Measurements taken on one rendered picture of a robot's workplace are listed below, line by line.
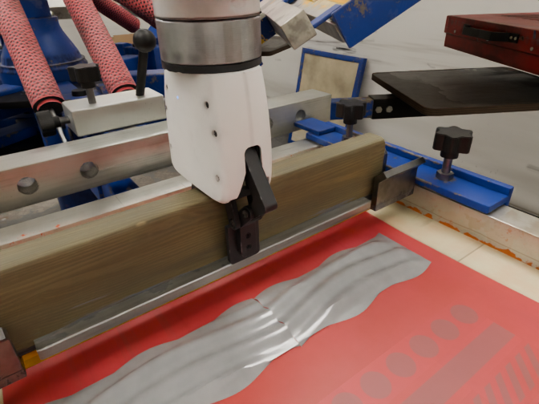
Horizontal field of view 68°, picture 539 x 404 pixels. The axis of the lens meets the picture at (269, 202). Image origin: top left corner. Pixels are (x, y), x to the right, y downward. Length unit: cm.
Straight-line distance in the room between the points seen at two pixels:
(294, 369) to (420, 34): 241
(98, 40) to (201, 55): 56
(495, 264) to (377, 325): 16
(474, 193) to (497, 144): 196
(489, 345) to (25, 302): 35
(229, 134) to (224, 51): 5
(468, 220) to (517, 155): 194
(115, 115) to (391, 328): 43
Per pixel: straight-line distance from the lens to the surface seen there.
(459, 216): 51
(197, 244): 35
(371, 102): 114
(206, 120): 29
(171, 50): 30
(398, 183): 50
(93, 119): 58
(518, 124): 240
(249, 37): 30
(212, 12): 28
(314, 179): 40
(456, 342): 38
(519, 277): 47
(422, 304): 40
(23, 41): 82
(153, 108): 60
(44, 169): 53
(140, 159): 56
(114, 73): 78
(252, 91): 29
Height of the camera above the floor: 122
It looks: 30 degrees down
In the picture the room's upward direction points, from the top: 1 degrees counter-clockwise
